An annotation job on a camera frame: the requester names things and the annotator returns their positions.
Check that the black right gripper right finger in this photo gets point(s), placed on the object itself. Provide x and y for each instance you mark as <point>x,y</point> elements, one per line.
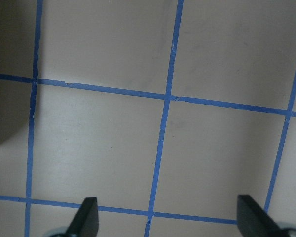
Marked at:
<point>252,221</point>

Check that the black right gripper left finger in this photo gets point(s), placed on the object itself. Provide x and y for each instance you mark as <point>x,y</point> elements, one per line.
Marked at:
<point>86,221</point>

